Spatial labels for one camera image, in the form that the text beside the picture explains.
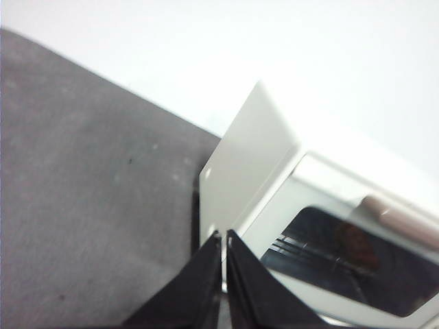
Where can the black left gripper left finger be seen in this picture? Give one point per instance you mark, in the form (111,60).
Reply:
(185,294)

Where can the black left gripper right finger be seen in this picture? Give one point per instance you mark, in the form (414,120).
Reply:
(254,298)

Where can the white toaster oven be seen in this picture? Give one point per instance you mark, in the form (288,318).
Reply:
(247,144)

